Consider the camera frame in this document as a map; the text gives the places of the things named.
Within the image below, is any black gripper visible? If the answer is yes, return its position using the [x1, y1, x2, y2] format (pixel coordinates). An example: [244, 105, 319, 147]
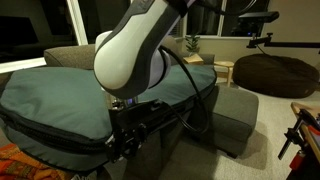
[105, 121, 148, 164]

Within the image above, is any dark brown bean bag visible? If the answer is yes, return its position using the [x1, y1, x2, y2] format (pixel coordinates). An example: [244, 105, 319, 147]
[232, 53, 320, 100]

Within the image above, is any grey-blue cushion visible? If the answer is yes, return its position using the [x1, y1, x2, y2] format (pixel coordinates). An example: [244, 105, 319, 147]
[0, 63, 218, 175]

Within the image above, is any orange patterned blanket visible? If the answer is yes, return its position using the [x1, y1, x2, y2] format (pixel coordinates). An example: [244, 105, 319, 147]
[0, 142, 75, 180]

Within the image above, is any grey fabric sofa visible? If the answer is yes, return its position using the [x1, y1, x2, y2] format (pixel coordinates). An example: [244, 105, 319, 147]
[43, 34, 260, 180]

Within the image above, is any white window sill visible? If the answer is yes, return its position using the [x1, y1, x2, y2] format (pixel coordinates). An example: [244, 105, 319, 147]
[0, 56, 47, 75]

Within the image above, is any green potted plant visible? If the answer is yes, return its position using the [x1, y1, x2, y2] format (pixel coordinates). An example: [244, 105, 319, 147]
[184, 33, 201, 58]

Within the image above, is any small wooden stool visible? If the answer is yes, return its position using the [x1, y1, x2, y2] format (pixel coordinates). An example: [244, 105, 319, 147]
[213, 60, 236, 89]

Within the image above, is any cream carpet rug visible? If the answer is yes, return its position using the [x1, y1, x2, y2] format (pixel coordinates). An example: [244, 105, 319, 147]
[156, 81, 320, 180]

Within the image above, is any black table clamp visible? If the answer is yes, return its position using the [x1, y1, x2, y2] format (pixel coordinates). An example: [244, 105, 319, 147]
[277, 108, 320, 161]

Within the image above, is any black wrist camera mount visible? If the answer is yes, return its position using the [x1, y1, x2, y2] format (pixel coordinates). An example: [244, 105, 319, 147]
[107, 98, 172, 129]

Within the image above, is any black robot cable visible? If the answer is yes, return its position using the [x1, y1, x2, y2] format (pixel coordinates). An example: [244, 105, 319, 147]
[158, 44, 211, 135]

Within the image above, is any red clamp handle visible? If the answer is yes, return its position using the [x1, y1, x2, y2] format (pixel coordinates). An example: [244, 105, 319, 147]
[288, 149, 307, 172]

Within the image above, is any black stereo camera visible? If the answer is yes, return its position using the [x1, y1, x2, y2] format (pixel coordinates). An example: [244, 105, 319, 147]
[237, 10, 281, 25]

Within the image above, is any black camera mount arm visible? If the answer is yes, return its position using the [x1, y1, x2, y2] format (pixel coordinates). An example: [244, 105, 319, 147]
[246, 31, 320, 50]

